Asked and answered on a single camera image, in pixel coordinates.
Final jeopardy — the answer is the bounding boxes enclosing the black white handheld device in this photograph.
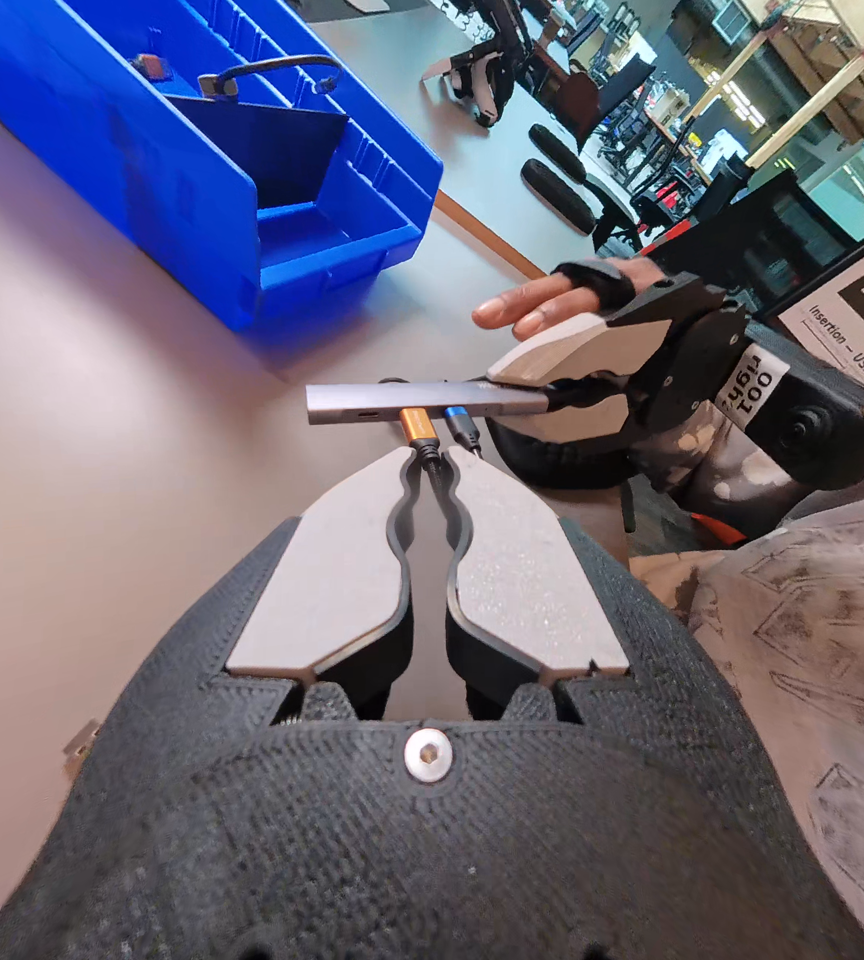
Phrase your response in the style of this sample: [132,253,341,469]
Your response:
[423,43,517,129]

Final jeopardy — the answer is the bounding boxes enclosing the blue plug usb-c cable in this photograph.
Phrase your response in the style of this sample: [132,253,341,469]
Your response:
[443,405,487,460]

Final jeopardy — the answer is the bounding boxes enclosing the black chair armrest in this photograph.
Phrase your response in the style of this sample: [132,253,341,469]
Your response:
[520,159,598,236]
[529,123,588,185]

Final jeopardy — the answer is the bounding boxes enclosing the orange black office chair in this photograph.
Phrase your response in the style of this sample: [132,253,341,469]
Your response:
[690,513,748,546]

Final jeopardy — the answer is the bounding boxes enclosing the white printed sign board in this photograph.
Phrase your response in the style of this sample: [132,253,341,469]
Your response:
[777,225,864,391]

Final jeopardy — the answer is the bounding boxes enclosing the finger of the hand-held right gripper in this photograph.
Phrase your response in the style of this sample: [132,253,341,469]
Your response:
[486,391,634,446]
[486,313,674,388]

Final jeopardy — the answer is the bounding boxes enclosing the blue storage bin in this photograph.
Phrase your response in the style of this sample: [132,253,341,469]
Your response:
[0,0,445,333]

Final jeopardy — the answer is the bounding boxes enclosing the brown office chair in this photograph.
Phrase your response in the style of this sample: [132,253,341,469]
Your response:
[535,45,605,155]

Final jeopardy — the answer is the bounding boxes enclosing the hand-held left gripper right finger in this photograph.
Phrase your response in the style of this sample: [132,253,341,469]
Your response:
[443,447,631,714]

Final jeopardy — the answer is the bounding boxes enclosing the person's right forearm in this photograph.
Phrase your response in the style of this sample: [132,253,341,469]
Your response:
[630,416,804,537]

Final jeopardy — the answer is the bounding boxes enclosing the black textured armrest pad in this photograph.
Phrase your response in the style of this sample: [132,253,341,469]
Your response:
[486,431,635,490]

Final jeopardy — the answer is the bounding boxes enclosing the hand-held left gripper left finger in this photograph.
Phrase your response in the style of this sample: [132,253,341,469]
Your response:
[225,446,419,710]

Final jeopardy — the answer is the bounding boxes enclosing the person's right hand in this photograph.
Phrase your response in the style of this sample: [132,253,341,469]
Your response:
[473,271,601,340]

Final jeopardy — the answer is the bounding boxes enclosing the orange plug usb-c cable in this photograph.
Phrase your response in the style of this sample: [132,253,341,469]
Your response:
[399,407,472,560]

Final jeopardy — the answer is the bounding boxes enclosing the grey usb hub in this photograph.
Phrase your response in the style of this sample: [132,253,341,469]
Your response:
[306,378,553,426]

